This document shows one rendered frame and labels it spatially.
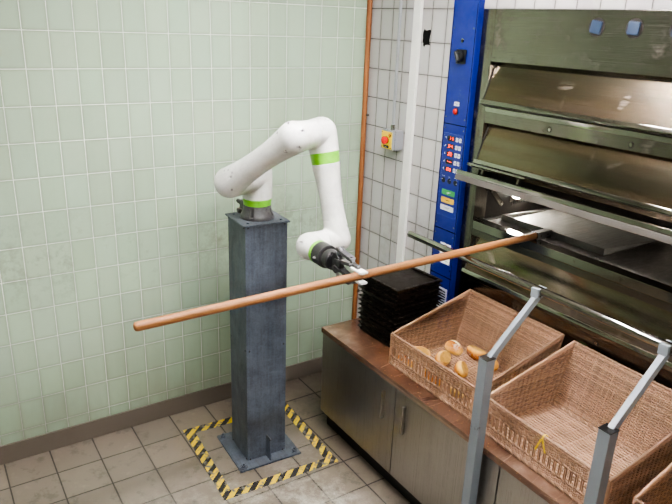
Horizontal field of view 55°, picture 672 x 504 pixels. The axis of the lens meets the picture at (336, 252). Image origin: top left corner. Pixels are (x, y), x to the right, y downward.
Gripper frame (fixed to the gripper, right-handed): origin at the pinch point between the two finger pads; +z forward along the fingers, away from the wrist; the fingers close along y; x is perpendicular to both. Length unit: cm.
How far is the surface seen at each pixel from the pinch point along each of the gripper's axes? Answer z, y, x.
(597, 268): 34, 1, -88
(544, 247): 8, 1, -88
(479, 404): 38, 40, -28
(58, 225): -123, 6, 78
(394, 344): -26, 49, -40
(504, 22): -29, -86, -87
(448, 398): 10, 57, -40
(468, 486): 38, 76, -28
